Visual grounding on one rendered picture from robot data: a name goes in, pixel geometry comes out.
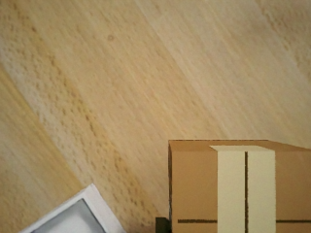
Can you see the brown cardboard box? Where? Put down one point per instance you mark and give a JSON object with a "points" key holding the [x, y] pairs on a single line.
{"points": [[238, 186]]}

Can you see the white square tray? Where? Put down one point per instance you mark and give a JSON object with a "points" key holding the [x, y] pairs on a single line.
{"points": [[76, 215]]}

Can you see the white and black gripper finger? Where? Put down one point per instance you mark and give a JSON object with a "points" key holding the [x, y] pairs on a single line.
{"points": [[162, 225]]}

